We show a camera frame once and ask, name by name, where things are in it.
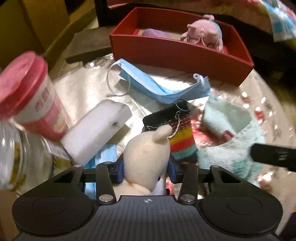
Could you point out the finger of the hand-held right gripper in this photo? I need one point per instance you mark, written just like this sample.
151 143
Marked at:
272 156

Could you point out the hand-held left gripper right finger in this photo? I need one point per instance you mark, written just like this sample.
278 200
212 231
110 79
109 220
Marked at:
174 171

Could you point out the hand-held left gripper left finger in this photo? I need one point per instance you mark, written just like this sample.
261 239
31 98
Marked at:
120 172

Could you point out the blue face mask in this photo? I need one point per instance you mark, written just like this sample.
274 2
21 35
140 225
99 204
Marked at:
106 155
148 81

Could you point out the cream plush toy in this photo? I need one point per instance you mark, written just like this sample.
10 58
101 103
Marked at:
145 157

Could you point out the striped knitted pouch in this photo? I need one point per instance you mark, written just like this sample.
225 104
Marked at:
182 141

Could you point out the white sponge block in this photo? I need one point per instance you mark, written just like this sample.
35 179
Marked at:
97 129

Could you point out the mint green towel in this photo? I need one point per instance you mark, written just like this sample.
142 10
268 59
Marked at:
227 115

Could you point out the red cardboard box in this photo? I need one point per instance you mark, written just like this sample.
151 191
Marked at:
173 53

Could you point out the floral silver tablecloth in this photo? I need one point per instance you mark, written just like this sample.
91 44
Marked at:
76 85

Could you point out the glass jar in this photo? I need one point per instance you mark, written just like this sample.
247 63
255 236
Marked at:
20 157

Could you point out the pink lidded paper cup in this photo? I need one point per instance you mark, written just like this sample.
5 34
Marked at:
41 102

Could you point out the dark flat board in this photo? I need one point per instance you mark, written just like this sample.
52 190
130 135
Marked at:
90 46

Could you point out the blue white plastic bag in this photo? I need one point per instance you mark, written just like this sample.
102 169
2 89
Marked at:
281 23

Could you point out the purple plush toy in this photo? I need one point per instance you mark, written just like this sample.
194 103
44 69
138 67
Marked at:
156 33

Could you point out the pink plush toy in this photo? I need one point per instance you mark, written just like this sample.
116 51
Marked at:
201 32

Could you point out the wooden chair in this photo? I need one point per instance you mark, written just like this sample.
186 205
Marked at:
30 25

